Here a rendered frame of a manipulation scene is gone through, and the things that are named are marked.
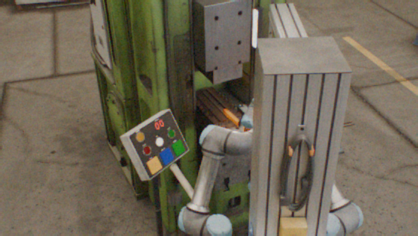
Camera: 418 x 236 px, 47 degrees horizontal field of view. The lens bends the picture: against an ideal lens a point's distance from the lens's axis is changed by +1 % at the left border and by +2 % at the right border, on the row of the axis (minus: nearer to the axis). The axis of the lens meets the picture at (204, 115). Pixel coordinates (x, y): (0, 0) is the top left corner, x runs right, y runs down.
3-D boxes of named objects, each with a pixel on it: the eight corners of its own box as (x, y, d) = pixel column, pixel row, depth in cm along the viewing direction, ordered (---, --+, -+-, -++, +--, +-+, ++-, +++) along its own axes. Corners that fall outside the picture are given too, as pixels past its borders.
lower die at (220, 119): (241, 124, 310) (241, 113, 305) (213, 132, 303) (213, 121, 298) (212, 95, 342) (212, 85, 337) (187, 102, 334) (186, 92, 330)
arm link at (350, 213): (333, 240, 229) (281, 138, 238) (354, 226, 235) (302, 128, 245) (348, 237, 218) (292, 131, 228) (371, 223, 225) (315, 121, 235)
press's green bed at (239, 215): (258, 222, 360) (261, 175, 335) (215, 239, 347) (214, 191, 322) (225, 179, 402) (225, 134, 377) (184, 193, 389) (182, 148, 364)
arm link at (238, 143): (248, 141, 212) (285, 113, 253) (227, 134, 217) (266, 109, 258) (245, 164, 216) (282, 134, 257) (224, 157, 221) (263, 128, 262)
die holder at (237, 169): (261, 175, 335) (264, 122, 310) (214, 191, 321) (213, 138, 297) (225, 134, 377) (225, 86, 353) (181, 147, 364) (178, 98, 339)
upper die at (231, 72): (242, 77, 290) (242, 63, 285) (213, 84, 283) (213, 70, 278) (211, 51, 322) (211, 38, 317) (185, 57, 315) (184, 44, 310)
